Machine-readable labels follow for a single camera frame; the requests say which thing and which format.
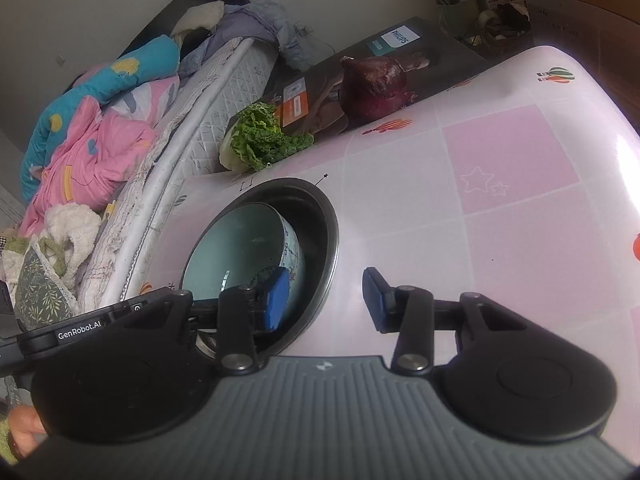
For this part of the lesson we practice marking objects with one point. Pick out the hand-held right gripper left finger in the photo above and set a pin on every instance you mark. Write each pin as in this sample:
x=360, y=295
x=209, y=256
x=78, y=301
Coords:
x=277, y=300

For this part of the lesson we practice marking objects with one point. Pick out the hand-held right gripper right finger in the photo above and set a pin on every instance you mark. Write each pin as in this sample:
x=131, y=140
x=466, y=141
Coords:
x=377, y=300

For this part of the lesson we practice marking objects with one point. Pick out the blue-green ceramic bowl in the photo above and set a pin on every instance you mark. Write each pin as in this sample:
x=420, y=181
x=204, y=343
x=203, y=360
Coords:
x=235, y=250

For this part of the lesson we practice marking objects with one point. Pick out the steel bowl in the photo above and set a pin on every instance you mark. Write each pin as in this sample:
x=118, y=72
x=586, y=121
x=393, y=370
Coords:
x=320, y=240

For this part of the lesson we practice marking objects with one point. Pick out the person's left hand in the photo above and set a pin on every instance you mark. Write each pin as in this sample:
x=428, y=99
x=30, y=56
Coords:
x=27, y=430

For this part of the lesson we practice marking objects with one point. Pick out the green leaf-print pillow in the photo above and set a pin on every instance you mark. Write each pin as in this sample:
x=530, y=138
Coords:
x=42, y=290

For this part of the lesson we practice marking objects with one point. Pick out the white fluffy cloth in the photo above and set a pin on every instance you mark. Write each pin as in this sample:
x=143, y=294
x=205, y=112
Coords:
x=75, y=230

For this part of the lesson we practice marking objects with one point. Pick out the napa cabbage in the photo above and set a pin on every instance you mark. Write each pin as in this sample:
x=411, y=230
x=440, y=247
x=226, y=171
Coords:
x=260, y=135

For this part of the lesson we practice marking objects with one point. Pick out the white quilted mattress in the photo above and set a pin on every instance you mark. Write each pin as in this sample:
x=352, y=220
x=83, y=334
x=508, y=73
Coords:
x=165, y=160

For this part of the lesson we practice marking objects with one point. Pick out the pink quilt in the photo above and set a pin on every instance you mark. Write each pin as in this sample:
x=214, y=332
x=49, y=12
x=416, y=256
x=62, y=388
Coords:
x=85, y=160

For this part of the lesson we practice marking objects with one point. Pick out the red cabbage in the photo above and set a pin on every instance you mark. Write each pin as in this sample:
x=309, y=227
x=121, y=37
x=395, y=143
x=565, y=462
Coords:
x=372, y=87

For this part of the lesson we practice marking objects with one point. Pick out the dark appliance box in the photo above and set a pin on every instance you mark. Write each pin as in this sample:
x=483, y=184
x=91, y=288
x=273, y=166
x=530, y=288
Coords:
x=320, y=90

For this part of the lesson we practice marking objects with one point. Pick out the blue quilt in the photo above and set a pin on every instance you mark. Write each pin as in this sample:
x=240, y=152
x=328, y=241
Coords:
x=110, y=80

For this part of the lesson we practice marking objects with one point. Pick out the grey-purple cloth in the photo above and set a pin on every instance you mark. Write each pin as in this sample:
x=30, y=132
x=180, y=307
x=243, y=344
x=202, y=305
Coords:
x=250, y=25

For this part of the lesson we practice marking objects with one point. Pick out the dark bed headboard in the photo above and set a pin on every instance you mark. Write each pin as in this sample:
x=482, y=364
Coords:
x=165, y=10

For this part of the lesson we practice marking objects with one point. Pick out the cardboard box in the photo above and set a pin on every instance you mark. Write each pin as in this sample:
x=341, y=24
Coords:
x=580, y=15

